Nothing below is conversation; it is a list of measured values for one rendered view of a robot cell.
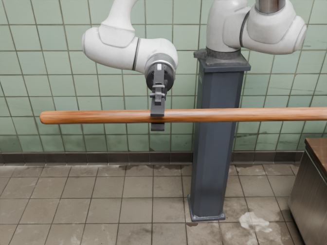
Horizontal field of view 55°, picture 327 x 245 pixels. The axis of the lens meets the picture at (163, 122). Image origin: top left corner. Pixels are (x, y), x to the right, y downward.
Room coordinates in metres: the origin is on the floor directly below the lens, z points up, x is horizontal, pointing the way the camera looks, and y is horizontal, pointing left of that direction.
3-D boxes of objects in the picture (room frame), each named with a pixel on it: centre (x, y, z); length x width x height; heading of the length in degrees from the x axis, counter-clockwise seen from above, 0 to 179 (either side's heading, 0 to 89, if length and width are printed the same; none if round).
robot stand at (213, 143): (1.34, -0.26, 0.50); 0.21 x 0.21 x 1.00; 5
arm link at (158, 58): (0.82, 0.01, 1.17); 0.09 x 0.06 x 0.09; 89
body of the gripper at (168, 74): (0.75, 0.01, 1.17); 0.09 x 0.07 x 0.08; 179
